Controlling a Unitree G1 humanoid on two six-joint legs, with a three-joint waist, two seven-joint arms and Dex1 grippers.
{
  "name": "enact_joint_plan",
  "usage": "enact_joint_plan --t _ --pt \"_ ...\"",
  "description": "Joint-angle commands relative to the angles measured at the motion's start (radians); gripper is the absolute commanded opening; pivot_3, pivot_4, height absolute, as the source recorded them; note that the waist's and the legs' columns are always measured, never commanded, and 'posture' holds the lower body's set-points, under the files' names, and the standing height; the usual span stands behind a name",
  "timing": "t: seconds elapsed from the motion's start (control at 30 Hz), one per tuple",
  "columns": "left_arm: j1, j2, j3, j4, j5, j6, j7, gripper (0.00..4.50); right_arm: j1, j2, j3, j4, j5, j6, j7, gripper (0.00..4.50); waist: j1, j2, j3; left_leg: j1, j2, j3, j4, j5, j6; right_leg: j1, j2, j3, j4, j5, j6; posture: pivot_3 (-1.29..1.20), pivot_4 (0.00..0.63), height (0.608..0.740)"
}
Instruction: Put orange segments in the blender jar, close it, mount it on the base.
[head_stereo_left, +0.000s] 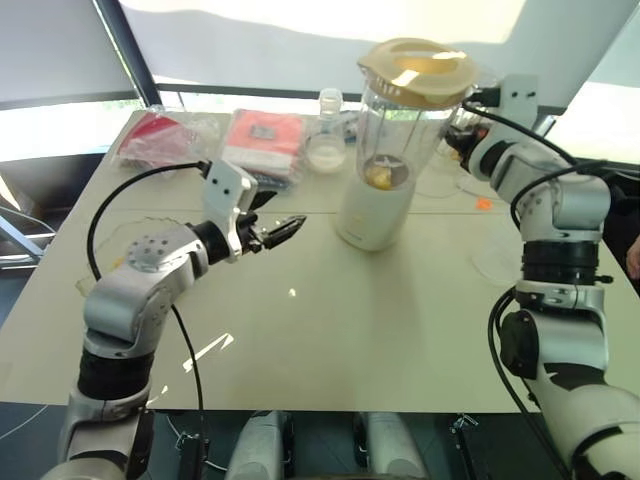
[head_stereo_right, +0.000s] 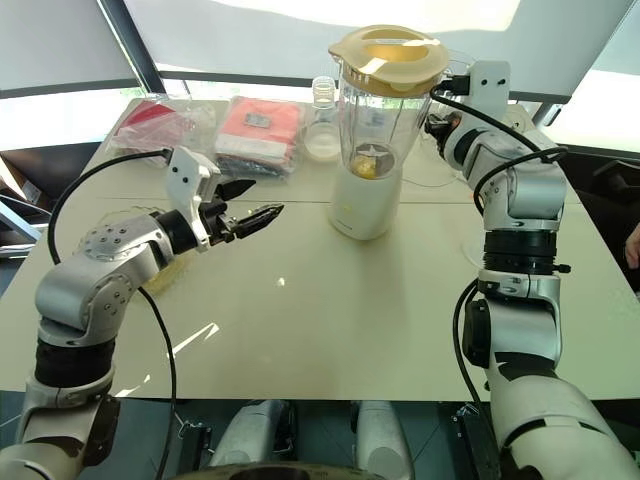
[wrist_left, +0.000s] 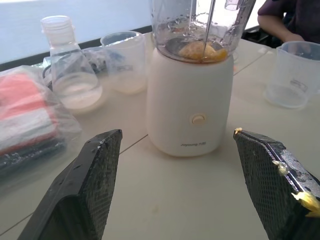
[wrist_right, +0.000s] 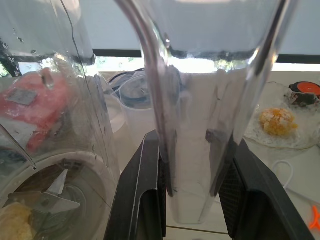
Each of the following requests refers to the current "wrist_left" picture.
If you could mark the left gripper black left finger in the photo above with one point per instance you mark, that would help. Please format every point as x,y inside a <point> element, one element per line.
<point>82,195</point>

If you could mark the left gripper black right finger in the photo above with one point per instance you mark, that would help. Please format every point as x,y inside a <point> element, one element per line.
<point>270,190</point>

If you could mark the orange fruit piece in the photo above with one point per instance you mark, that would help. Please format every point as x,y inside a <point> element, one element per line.
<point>193,51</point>
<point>221,55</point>

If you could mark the clear blender jar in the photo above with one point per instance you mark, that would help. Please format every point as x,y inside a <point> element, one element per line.
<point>170,25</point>

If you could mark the white blender base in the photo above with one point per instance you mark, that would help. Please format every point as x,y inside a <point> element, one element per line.
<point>187,100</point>

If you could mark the clear flask with white liquid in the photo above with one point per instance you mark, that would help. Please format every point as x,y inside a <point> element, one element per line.
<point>75,96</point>

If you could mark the clear plastic measuring cup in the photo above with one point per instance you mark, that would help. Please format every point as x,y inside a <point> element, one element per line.
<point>290,92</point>

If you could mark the plastic bag with pink cloths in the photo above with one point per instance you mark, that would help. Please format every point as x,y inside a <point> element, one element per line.
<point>25,105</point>

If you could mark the clear plastic beaker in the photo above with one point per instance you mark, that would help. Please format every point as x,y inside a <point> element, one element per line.
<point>127,80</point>

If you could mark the person in purple shirt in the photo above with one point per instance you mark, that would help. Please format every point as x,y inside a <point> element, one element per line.
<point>302,12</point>

